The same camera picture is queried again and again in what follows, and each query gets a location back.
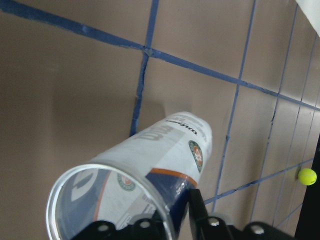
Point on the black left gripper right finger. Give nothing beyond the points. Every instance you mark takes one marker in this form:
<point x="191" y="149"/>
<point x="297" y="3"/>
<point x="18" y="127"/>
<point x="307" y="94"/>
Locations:
<point x="205" y="226"/>

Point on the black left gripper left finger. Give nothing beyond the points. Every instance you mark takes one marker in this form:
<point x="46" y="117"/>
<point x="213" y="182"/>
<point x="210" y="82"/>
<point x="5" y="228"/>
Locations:
<point x="142" y="229"/>

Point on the tennis ball can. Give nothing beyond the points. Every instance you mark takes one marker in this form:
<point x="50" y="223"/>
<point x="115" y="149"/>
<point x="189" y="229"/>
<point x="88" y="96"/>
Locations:
<point x="150" y="172"/>

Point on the far right tennis ball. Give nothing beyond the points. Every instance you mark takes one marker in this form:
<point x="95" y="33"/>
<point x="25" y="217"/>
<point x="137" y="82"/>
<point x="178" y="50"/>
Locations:
<point x="307" y="176"/>

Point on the brown paper table cover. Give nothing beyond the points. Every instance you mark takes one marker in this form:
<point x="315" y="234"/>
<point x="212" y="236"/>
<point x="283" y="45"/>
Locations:
<point x="78" y="76"/>

